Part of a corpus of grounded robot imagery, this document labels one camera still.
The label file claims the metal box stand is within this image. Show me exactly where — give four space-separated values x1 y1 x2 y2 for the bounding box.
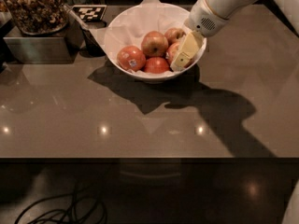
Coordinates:
4 18 83 64

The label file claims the central yellow-red apple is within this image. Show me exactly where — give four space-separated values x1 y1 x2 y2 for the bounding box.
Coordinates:
141 31 168 57

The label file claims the white paper bowl liner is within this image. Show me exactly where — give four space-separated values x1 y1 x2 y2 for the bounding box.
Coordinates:
88 0 209 78

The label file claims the black white marker tag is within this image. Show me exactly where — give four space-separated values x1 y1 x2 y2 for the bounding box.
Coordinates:
72 5 107 22

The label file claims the rear small red apple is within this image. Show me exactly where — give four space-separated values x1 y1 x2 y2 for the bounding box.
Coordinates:
164 27 185 45

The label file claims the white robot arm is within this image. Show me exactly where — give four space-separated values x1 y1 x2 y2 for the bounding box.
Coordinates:
170 0 299 71

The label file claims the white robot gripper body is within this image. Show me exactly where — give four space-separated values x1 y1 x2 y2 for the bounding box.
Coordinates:
184 0 228 37

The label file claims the white ceramic bowl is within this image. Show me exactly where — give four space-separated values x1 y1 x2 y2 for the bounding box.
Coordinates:
103 3 207 82

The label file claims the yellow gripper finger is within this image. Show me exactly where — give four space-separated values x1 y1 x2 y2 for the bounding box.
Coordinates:
170 31 204 72

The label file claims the red apple with sticker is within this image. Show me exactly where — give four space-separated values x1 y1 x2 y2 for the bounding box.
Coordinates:
117 46 146 71

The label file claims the black floor cable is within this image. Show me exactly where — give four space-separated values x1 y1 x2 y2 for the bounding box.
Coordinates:
13 180 108 224

